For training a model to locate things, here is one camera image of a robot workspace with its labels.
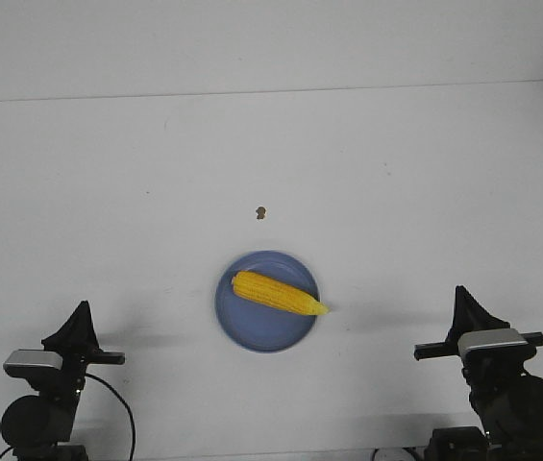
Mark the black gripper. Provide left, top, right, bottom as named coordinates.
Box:
left=413, top=285, right=543, bottom=360
left=41, top=301, right=126, bottom=384

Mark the blue round plate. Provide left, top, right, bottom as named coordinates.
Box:
left=214, top=250, right=327, bottom=353

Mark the yellow corn cob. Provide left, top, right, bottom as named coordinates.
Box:
left=232, top=271, right=330, bottom=316

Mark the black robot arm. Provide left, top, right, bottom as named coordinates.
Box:
left=0, top=301, right=136, bottom=460
left=413, top=285, right=543, bottom=460

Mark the small brown table stain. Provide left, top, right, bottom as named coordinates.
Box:
left=256, top=206, right=267, bottom=220

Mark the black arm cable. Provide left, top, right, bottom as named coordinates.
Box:
left=0, top=373, right=136, bottom=461

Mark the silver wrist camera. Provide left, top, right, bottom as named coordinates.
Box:
left=457, top=328, right=528, bottom=360
left=3, top=350, right=63, bottom=377

